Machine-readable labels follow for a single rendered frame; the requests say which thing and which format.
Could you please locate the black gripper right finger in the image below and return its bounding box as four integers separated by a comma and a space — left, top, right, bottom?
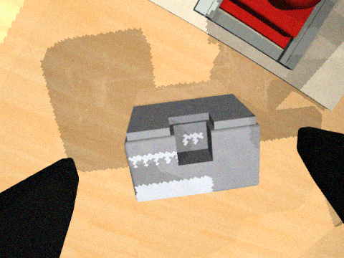
297, 126, 344, 223

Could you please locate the grey block with slot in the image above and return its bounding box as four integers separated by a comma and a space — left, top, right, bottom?
124, 94, 261, 201

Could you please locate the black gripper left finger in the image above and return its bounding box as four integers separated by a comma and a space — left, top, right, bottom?
0, 158, 80, 258

